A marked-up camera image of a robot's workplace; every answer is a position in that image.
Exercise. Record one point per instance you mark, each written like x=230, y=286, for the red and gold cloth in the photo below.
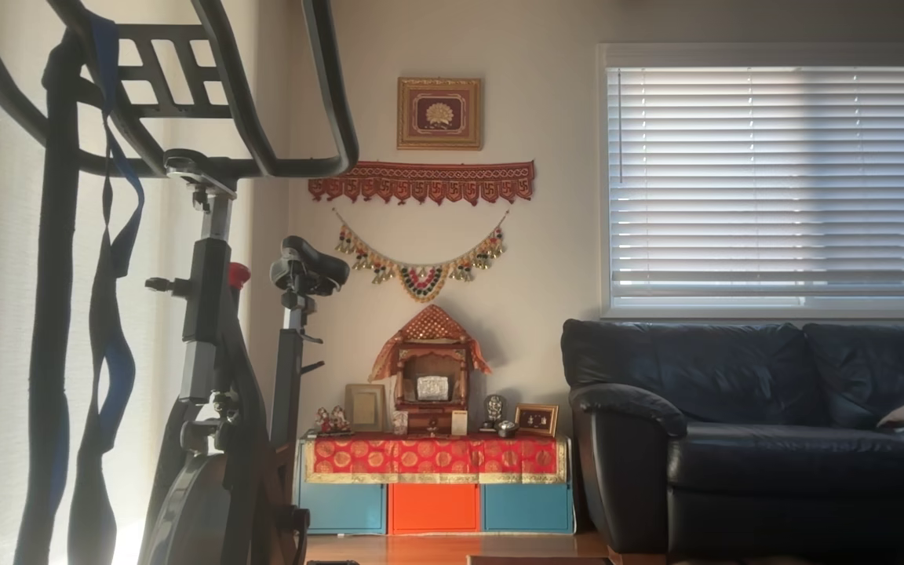
x=432, y=457

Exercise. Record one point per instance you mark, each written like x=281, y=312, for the red embroidered wall hanging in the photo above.
x=421, y=182

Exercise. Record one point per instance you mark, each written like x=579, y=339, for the small gold framed picture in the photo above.
x=537, y=421

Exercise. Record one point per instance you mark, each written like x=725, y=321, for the beaded wall garland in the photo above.
x=421, y=284

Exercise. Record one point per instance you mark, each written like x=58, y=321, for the dark idol statue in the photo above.
x=493, y=408

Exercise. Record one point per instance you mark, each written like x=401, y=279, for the small metal bowl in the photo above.
x=507, y=429

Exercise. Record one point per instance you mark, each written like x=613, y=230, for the beige photo frame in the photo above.
x=365, y=408

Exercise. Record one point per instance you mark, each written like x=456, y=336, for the small wooden shrine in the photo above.
x=430, y=357

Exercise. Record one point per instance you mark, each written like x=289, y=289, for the black exercise bike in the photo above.
x=205, y=290

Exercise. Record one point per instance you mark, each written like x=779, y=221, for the black leather sofa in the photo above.
x=734, y=471

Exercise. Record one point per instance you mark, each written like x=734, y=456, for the small white card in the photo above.
x=460, y=424

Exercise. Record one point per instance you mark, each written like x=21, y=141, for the blue and orange cabinet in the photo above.
x=432, y=508

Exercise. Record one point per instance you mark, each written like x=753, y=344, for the white window blind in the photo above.
x=774, y=173

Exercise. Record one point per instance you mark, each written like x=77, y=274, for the white curtain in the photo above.
x=5, y=314

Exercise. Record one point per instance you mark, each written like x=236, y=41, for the small clear jar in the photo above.
x=399, y=424

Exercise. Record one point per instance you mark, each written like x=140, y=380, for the small colourful figurines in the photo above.
x=333, y=421

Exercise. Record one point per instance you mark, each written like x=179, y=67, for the gold framed wall picture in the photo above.
x=440, y=114

